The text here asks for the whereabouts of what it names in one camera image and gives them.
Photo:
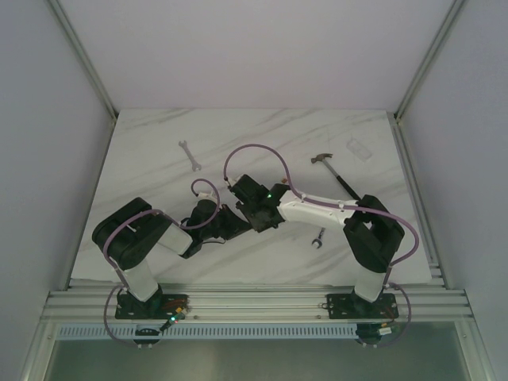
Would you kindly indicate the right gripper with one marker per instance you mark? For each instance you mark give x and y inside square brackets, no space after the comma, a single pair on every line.
[240,205]

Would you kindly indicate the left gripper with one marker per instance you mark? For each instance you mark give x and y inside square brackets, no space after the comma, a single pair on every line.
[228,222]

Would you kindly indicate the black fuse box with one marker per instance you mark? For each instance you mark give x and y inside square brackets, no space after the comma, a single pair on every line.
[262,221]

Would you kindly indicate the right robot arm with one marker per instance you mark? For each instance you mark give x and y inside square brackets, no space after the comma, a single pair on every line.
[373,237]

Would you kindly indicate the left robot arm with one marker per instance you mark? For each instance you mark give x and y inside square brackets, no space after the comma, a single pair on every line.
[127,236]

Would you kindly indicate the clear plastic fuse box cover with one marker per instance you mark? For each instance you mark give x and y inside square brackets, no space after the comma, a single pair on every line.
[359,150]

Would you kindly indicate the silver combination wrench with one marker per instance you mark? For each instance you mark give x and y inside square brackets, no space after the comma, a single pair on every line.
[317,241]

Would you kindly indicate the small silver wrench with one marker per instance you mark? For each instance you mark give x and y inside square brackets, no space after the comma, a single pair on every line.
[195,165]

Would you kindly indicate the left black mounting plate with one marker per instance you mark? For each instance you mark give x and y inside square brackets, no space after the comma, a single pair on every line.
[158,307]

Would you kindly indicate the black mounting plate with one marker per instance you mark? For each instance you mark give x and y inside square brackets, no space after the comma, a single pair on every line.
[158,307]
[350,306]

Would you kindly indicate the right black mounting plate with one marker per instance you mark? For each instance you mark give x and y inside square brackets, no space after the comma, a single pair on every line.
[350,306]

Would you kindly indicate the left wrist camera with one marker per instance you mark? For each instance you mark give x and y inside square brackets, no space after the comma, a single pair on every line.
[209,196]

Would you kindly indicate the black handled claw hammer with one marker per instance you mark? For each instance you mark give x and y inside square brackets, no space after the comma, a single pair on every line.
[324,159]

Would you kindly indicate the slotted cable duct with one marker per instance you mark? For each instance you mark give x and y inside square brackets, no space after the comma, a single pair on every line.
[232,331]

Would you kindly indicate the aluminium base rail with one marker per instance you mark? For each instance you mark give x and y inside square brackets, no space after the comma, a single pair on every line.
[84,301]

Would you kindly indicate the right aluminium frame post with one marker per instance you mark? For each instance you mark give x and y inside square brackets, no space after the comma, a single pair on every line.
[438,42]

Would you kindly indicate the aluminium frame post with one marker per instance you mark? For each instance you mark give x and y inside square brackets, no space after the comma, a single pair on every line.
[72,38]
[438,42]

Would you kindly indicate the left aluminium frame post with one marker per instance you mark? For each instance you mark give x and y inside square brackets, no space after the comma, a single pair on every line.
[72,38]

